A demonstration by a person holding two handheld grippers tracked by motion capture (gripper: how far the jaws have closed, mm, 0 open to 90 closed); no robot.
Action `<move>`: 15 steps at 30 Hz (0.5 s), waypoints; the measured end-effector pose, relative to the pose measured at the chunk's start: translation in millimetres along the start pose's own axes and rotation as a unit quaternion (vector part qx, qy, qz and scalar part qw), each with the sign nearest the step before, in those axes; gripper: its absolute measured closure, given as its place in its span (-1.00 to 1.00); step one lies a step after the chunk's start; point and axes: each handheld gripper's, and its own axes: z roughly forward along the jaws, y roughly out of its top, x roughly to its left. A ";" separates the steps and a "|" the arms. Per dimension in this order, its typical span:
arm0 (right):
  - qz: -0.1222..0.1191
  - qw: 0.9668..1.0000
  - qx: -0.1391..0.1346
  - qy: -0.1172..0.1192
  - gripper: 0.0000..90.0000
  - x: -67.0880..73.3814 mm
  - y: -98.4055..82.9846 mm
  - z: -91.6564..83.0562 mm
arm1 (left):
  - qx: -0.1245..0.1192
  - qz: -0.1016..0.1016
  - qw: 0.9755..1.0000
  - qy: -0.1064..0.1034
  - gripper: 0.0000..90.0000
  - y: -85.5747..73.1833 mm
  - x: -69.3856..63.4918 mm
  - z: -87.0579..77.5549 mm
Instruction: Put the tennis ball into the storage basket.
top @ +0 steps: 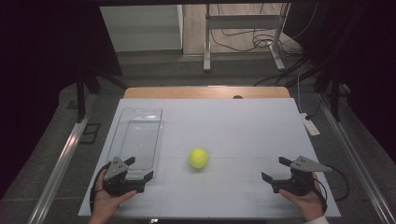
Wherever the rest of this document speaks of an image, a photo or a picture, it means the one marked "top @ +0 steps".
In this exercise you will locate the black floor bracket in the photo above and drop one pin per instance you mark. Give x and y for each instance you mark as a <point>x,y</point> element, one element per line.
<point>90,133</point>

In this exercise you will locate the wooden table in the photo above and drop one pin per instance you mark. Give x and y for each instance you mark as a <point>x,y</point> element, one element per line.
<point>202,92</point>

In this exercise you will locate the clear plastic container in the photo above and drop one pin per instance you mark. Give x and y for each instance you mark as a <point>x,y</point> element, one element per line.
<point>140,133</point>

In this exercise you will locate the white power strip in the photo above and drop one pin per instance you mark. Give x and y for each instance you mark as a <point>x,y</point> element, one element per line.
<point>310,125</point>

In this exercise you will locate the person's right hand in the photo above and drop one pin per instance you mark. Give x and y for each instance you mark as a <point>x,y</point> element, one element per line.
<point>309,205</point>

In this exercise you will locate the white cabinet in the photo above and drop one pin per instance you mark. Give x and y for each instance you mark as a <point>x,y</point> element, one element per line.
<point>140,28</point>

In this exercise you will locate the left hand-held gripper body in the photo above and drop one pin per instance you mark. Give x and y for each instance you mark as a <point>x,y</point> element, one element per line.
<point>115,169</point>

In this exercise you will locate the dark table grommet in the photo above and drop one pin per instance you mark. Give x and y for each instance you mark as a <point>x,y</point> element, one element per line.
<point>237,97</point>

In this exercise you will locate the black metal stand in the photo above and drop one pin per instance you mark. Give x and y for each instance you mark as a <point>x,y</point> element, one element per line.
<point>81,93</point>
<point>334,93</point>

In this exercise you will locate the yellow tennis ball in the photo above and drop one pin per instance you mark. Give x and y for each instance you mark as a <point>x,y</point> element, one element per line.
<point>198,158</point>

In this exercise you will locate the person's left hand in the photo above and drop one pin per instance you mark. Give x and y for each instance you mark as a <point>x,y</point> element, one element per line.
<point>104,203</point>

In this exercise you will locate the aluminium rail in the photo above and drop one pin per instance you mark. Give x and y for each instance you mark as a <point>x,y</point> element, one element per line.
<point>62,161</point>
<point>358,161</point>

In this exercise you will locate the black curtain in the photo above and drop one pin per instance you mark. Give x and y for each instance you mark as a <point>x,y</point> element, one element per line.
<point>367,62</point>
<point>37,77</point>

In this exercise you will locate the grey metal desk frame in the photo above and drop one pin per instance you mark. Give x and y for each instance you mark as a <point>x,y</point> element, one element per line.
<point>243,21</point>

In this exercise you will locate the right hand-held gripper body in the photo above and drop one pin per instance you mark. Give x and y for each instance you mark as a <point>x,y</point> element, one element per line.
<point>300,183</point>

